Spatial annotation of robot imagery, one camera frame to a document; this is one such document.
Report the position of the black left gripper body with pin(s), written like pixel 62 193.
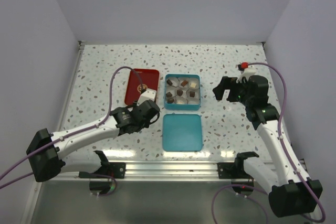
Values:
pixel 146 125

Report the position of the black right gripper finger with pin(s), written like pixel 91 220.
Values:
pixel 226 83
pixel 233 95

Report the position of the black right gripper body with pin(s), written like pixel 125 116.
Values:
pixel 245 99

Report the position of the milk chocolate rectangular piece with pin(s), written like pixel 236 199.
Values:
pixel 184 83

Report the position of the teal tin box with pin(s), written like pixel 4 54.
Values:
pixel 182 107

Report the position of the dark square ridged chocolate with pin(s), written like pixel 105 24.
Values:
pixel 179 92

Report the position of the teal tin lid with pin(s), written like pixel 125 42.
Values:
pixel 182 133

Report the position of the dark oval leaf chocolate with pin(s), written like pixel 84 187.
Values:
pixel 169 82

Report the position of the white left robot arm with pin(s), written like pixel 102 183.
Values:
pixel 47 151

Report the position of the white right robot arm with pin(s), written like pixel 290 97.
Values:
pixel 289 187

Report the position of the red lacquer tray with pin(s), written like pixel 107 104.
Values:
pixel 150 80

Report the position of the white paper cup liners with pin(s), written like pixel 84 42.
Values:
pixel 176 80

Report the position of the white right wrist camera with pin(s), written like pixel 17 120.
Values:
pixel 245 71

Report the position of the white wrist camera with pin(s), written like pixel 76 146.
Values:
pixel 148 94
pixel 245 71

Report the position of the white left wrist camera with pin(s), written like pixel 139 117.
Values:
pixel 148 94

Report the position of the front aluminium mounting rail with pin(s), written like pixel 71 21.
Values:
pixel 148 170

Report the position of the aluminium table frame rail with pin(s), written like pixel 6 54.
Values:
pixel 69 90

